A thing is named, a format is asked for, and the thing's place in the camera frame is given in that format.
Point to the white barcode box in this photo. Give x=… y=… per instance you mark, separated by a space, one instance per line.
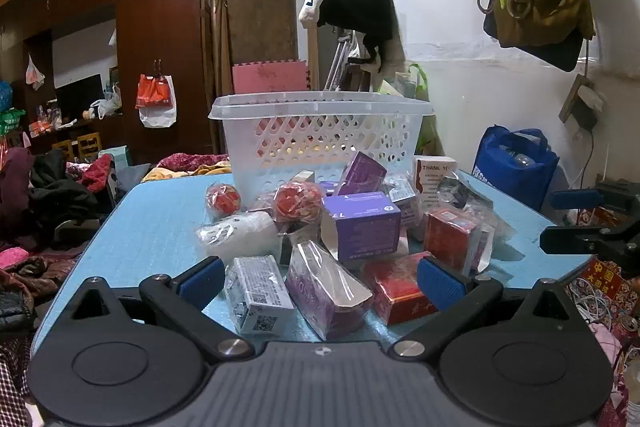
x=257 y=292

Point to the yellow wooden chair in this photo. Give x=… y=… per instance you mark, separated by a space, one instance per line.
x=87 y=146

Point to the green shopping bag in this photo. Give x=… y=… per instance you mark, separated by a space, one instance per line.
x=425 y=127

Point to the dark packet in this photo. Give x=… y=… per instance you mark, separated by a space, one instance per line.
x=462 y=194

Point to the small purple box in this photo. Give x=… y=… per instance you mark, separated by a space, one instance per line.
x=361 y=172

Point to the white card box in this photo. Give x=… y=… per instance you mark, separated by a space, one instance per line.
x=432 y=182

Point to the small white plastic bag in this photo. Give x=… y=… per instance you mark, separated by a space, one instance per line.
x=34 y=74

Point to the purple packet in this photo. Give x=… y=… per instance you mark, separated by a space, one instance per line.
x=325 y=294

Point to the small white printed box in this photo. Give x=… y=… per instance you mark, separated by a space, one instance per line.
x=404 y=202

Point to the pile of dark clothes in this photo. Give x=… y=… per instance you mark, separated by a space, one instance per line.
x=55 y=192

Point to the white bubble wrap packet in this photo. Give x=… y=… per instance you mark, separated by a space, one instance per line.
x=240 y=237

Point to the red cardboard box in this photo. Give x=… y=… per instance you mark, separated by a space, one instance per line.
x=397 y=294

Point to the blue fabric bag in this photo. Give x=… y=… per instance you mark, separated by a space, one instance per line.
x=515 y=172

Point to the metal crutches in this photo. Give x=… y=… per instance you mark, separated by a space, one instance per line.
x=342 y=62

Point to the wall socket with charger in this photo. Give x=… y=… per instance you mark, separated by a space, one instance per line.
x=585 y=107

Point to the brown wooden board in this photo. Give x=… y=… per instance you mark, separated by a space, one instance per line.
x=260 y=12

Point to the clear plastic basket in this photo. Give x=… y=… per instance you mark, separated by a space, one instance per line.
x=320 y=127

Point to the pink foam mat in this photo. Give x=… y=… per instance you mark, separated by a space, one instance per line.
x=270 y=77

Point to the small red ball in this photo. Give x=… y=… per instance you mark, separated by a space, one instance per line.
x=223 y=201

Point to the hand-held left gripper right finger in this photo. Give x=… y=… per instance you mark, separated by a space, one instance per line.
x=440 y=284

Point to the large purple box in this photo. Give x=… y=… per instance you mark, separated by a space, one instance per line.
x=362 y=224

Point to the red printed packet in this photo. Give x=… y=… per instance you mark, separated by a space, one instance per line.
x=602 y=279

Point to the dark wooden wardrobe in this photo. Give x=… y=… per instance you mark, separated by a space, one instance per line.
x=155 y=32

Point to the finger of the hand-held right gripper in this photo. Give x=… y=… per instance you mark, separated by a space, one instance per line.
x=570 y=239
x=575 y=199

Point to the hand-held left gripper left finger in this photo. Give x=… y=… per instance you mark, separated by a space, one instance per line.
x=202 y=283

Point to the large red ball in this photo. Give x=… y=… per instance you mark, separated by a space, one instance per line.
x=297 y=202

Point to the black television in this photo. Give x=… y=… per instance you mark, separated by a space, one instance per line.
x=80 y=97

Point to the orange and white plastic bag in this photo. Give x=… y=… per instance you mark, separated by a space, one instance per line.
x=156 y=99

